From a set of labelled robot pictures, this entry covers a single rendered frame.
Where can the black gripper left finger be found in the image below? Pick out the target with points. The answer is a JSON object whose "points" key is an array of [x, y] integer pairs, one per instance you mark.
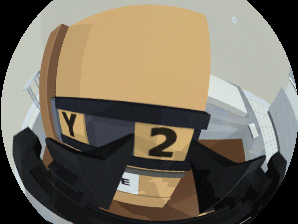
{"points": [[100, 168]]}

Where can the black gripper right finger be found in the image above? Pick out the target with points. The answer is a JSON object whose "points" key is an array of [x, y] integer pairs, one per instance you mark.
{"points": [[215, 176]]}

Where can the white paper label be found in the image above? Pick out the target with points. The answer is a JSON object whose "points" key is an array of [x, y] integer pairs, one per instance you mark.
{"points": [[129, 183]]}

